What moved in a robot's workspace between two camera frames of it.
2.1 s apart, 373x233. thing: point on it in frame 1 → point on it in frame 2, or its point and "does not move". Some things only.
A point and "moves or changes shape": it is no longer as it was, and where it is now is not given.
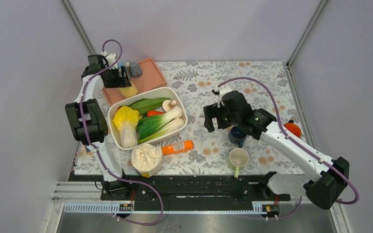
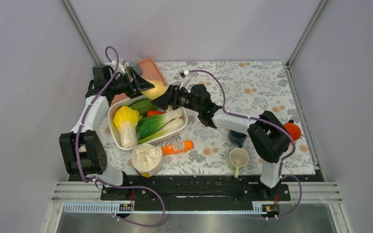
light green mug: (238, 158) does not move
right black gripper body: (231, 118) → (185, 100)
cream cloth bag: (146, 158) does not move
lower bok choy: (174, 125) does not move
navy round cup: (237, 135) does not move
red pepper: (153, 112) does not move
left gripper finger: (124, 80) → (140, 84)
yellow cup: (128, 91) moves or changes shape
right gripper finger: (213, 111) → (171, 98)
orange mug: (293, 128) does not move
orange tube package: (178, 147) does not move
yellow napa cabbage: (126, 119) does not move
